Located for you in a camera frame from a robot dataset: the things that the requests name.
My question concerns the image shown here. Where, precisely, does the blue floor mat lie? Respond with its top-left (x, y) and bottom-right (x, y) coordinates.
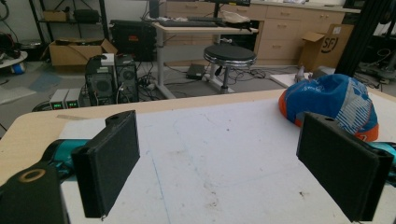
top-left (28, 72), bottom-right (63, 93)

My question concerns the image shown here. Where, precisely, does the black bag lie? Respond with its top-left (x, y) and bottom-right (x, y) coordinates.
top-left (72, 8), bottom-right (101, 24)

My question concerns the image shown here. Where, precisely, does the black metal frame post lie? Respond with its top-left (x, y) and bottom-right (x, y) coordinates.
top-left (333, 0), bottom-right (388, 77)

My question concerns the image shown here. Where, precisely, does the black round stool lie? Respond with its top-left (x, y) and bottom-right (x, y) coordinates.
top-left (203, 43), bottom-right (258, 95)

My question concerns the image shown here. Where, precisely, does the strip of clear tape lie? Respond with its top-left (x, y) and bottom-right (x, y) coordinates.
top-left (55, 114), bottom-right (90, 122)

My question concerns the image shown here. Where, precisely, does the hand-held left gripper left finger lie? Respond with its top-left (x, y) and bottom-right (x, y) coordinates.
top-left (71, 109), bottom-right (141, 219)

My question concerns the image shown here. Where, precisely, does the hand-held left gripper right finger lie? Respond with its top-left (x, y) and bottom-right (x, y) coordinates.
top-left (295, 111), bottom-right (395, 223)

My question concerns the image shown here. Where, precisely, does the small cardboard box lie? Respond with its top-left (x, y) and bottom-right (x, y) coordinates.
top-left (42, 9), bottom-right (71, 23)

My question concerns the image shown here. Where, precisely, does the cardboard box with black logo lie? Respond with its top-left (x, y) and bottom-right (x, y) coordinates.
top-left (298, 23), bottom-right (356, 73)

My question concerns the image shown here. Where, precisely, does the black keyboard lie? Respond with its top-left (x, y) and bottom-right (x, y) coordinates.
top-left (158, 20), bottom-right (219, 29)

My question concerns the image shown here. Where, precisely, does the open cardboard box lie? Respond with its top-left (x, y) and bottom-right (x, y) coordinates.
top-left (48, 37), bottom-right (119, 67)

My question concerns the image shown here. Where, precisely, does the black metal shelf rack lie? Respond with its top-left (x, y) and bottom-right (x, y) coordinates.
top-left (28, 0), bottom-right (110, 43)

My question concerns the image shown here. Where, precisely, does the grey power supply unit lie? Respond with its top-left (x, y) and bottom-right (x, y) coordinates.
top-left (49, 88), bottom-right (69, 111)
top-left (64, 87), bottom-right (83, 109)

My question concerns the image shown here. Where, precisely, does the beige desk with white legs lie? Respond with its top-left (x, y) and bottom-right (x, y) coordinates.
top-left (151, 21), bottom-right (260, 100)

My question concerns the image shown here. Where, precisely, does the light wooden cabinet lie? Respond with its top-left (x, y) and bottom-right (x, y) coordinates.
top-left (163, 1), bottom-right (347, 67)

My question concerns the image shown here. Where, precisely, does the blue and orange cap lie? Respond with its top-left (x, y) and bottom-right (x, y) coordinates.
top-left (277, 73), bottom-right (380, 143)

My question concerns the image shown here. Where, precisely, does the white board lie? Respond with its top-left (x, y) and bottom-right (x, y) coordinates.
top-left (269, 72), bottom-right (313, 90)

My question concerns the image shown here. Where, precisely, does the black hard case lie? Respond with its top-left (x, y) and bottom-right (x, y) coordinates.
top-left (109, 19), bottom-right (157, 63)

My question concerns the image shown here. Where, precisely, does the black computer tower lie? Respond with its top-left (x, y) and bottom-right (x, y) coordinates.
top-left (114, 53), bottom-right (140, 104)
top-left (84, 54), bottom-right (118, 107)

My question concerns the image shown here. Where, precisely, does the flat black box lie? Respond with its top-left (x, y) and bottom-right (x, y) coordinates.
top-left (185, 63), bottom-right (207, 81)

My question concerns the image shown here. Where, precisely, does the beige cloth bundle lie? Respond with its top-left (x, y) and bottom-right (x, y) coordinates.
top-left (221, 9), bottom-right (252, 24)

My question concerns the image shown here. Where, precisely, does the round white table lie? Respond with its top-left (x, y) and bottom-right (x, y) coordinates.
top-left (0, 50), bottom-right (29, 70)

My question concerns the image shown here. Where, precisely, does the small white box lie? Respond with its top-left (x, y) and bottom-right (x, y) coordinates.
top-left (99, 52), bottom-right (116, 67)

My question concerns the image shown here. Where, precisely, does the tangle of black cables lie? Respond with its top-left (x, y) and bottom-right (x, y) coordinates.
top-left (136, 63), bottom-right (300, 102)

